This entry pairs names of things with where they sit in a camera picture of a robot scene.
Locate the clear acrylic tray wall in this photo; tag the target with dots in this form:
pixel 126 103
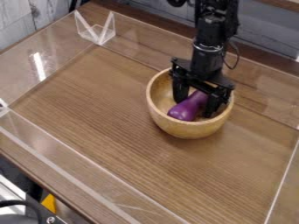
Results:
pixel 77 130

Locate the light wooden bowl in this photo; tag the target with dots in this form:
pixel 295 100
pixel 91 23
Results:
pixel 159 103

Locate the yellow black device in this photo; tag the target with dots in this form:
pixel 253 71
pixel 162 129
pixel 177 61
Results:
pixel 43 210

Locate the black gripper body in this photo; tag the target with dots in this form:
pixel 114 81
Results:
pixel 202 70

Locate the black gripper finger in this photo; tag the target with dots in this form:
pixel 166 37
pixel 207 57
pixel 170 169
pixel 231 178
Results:
pixel 213 105
pixel 181 89

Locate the purple toy eggplant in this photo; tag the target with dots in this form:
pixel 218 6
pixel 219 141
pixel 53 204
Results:
pixel 186 110

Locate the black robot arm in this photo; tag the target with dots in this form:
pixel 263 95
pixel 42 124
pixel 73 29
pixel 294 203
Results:
pixel 217 22

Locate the clear acrylic corner bracket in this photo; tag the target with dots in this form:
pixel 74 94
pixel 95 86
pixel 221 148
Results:
pixel 99 34

